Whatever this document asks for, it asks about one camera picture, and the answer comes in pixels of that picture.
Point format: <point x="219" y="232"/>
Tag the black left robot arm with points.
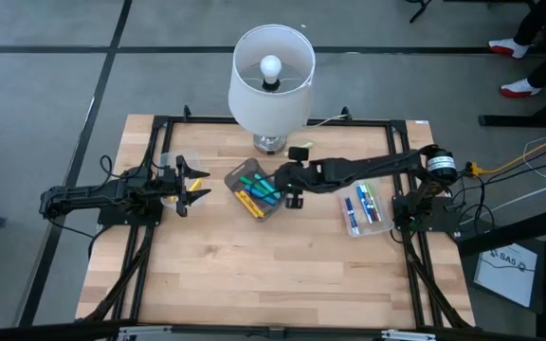
<point x="88" y="196"/>

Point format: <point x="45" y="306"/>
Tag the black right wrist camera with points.
<point x="298" y="153"/>

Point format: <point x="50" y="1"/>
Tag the silver metal bracket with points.
<point x="408" y="335"/>
<point x="145" y="332"/>

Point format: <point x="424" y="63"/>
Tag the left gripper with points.
<point x="166" y="189"/>

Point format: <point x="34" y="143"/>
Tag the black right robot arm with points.
<point x="363" y="168"/>

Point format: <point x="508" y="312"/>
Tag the white printed paper sheet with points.
<point x="505" y="279"/>

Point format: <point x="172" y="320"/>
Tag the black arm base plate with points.
<point x="448" y="224"/>
<point x="126" y="220"/>

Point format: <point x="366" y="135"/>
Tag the black crossbar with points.
<point x="41" y="331"/>

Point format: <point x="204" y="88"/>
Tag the grey translucent plastic bin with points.
<point x="235" y="173"/>

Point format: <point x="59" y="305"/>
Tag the blue thin marker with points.
<point x="362" y="203"/>
<point x="351" y="215"/>

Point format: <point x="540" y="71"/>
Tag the clear plastic bin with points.
<point x="169" y="163"/>
<point x="386" y="225"/>

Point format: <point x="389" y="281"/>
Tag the yellow highlighter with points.
<point x="257" y="210"/>
<point x="241" y="198"/>

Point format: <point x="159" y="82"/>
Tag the blue highlighter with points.
<point x="264" y="199"/>

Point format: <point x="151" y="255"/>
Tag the black slanted metal bar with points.
<point x="515" y="232"/>

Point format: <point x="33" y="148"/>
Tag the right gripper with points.
<point x="294" y="180"/>

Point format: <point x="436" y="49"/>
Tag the black furniture foot bar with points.
<point x="519" y="121"/>

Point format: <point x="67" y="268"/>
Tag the person's red white shoe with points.
<point x="519" y="88"/>
<point x="508" y="47"/>

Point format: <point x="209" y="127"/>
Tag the white shade table lamp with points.
<point x="268" y="109"/>

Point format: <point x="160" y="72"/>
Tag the green thin marker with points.
<point x="370" y="199"/>

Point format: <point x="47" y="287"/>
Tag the teal highlighter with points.
<point x="263" y="181"/>

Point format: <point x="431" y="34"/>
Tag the white light bulb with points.
<point x="270" y="66"/>

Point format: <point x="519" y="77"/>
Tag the small white table sticker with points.
<point x="422" y="122"/>

